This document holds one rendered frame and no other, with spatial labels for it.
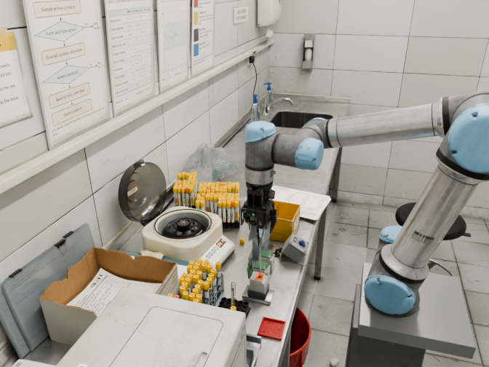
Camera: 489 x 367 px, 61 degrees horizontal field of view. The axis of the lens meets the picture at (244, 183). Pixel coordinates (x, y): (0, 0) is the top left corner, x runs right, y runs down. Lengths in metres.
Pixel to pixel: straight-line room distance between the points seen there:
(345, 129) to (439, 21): 2.41
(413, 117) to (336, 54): 2.43
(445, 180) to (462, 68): 2.59
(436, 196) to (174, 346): 0.59
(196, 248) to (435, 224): 0.74
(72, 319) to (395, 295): 0.80
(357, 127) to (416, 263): 0.34
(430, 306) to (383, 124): 0.57
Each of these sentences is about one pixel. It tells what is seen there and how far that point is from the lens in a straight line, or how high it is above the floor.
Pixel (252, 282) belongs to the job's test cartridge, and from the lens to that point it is 1.28.
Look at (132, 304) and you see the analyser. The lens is 0.89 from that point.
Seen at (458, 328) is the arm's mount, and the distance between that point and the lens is 1.31.
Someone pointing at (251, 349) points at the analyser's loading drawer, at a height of 0.95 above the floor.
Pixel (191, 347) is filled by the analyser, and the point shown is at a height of 1.17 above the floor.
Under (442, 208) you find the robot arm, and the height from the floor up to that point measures 1.33.
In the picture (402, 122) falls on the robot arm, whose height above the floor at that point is 1.46.
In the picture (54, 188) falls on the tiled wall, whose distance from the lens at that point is 1.29.
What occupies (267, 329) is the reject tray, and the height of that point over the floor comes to 0.88.
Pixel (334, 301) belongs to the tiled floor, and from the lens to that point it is 2.69.
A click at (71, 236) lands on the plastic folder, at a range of 1.33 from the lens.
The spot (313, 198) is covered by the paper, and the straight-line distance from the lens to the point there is 1.86.
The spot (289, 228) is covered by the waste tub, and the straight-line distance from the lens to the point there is 1.53.
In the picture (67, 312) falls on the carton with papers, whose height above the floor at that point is 1.00.
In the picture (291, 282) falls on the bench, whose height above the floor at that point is 0.88.
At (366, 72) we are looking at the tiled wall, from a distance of 3.44.
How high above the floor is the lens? 1.75
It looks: 26 degrees down
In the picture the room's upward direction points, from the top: straight up
